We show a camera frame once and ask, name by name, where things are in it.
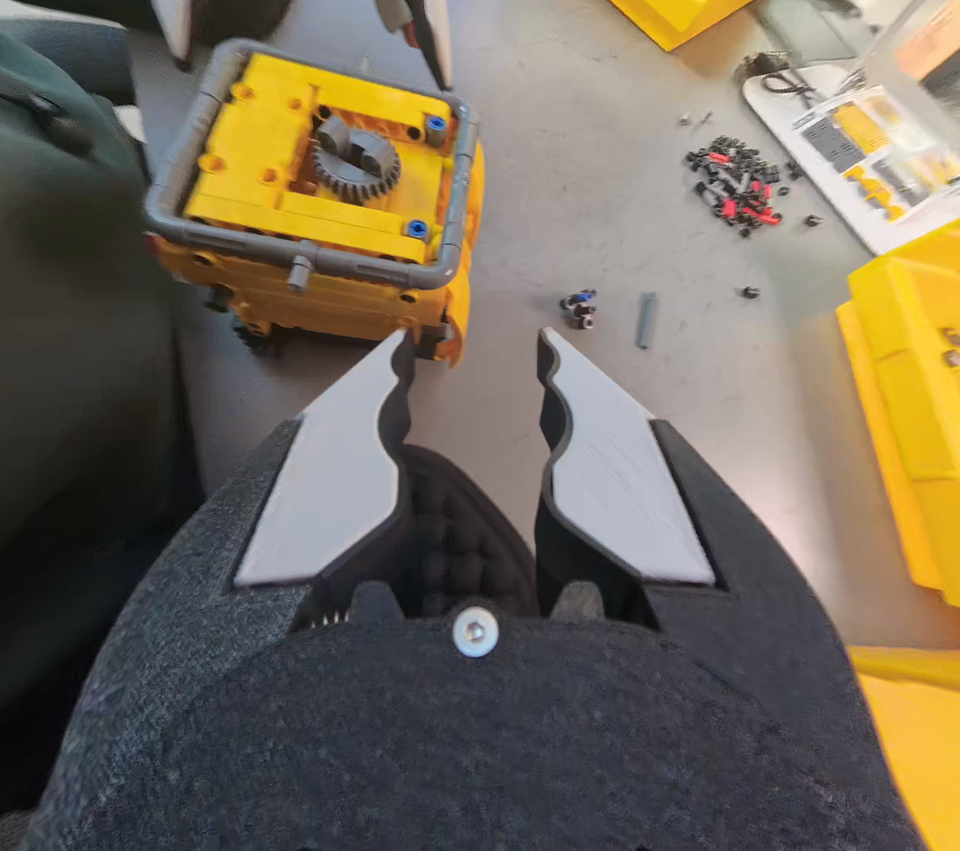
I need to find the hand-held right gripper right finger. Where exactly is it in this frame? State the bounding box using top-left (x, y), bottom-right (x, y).
top-left (536, 328), bottom-right (719, 586)

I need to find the pile of small lego pins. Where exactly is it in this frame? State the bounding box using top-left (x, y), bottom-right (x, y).
top-left (682, 134), bottom-right (804, 239)

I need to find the dark flat panel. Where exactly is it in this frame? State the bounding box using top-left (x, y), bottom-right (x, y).
top-left (750, 0), bottom-right (882, 65)

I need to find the yellow lego vehicle model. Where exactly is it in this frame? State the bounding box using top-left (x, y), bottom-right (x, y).
top-left (142, 37), bottom-right (487, 368)

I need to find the black lego connector assembly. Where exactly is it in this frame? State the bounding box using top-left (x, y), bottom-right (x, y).
top-left (558, 288), bottom-right (599, 331)

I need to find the lego sticker sheet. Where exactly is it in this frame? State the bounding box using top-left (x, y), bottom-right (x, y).
top-left (795, 86), bottom-right (960, 222)

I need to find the black cable bundle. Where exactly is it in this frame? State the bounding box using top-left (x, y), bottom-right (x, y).
top-left (761, 67), bottom-right (819, 110)

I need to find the black clip microphone cable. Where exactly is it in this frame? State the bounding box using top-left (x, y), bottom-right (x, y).
top-left (0, 87), bottom-right (95, 151)

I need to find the grey chair seat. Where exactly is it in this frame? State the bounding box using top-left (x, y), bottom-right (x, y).
top-left (0, 14), bottom-right (136, 106)

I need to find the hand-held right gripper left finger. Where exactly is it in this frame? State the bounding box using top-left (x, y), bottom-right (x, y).
top-left (234, 329), bottom-right (416, 590)

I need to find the yellow divided parts bin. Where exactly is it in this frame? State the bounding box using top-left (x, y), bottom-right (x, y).
top-left (834, 221), bottom-right (960, 608)

